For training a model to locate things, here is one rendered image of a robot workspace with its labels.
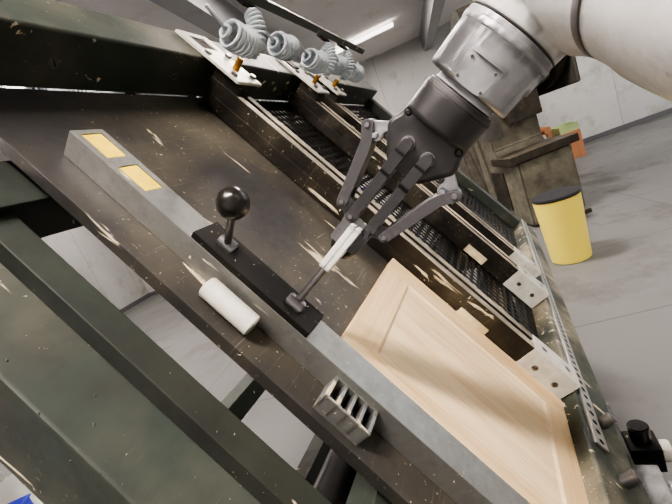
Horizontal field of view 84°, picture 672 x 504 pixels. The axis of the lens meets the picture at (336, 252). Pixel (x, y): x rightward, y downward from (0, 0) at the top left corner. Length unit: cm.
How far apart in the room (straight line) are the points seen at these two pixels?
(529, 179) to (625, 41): 482
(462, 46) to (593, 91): 1052
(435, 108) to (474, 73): 4
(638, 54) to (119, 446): 42
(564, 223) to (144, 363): 361
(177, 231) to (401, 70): 975
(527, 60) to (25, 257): 56
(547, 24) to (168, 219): 45
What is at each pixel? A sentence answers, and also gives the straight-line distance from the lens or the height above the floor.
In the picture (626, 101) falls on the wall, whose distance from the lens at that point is 1114.
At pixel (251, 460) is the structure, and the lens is 49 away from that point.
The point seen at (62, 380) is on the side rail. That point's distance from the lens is 36.
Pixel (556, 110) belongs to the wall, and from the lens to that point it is 1059.
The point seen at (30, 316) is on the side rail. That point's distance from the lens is 39.
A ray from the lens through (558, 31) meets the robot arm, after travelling 35.
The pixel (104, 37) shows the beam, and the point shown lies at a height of 188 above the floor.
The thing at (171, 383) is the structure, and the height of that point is 138.
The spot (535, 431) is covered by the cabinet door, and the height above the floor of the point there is 97.
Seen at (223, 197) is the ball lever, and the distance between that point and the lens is 42.
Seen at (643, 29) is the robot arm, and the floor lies 154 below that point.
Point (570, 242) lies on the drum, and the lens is 389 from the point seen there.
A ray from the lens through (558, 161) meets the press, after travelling 527.
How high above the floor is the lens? 153
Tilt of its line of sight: 11 degrees down
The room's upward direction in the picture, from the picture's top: 22 degrees counter-clockwise
